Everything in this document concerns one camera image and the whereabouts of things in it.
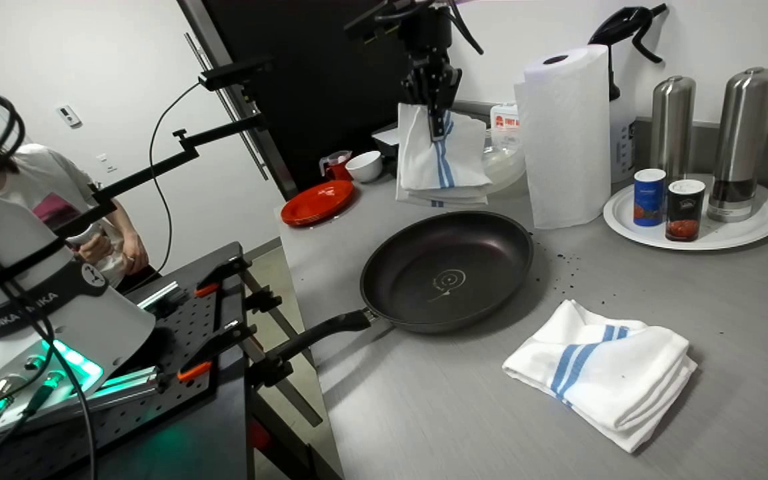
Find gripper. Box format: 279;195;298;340
400;4;463;143

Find white towel with blue stripes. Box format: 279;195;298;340
502;299;699;455
395;102;493;209

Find white paper towel roll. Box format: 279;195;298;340
513;45;613;231

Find black frying pan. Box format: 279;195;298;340
269;211;535;365

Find white first aid box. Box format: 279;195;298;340
489;101;522;151

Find white bowl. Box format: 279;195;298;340
345;150;384;184

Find clear plastic bowl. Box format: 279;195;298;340
483;143;527;195

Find clear measuring cup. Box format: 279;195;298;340
319;150;353;182

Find red plate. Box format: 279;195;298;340
280;179;357;228

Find scattered black crumbs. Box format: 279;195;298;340
528;229;583;297

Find spray bottle with black trigger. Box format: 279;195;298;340
588;3;669;185

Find blue spice can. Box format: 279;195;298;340
633;168;667;228

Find short steel grinder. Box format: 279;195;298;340
649;75;697;189

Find black clamp with orange trigger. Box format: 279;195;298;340
177;319;295;393
193;255;284;316

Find dark spice can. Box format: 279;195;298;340
665;179;707;243

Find tall steel grinder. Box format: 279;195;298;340
707;67;768;223

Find round white tray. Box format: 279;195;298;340
602;175;768;252

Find hand controller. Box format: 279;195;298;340
65;223;107;250

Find person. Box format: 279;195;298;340
0;143;152;289

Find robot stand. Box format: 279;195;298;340
0;241;346;480

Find camera on mount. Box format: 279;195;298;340
54;56;275;242

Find metal refrigerator handle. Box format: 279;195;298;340
183;32;271;182

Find black cable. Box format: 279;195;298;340
120;81;203;295

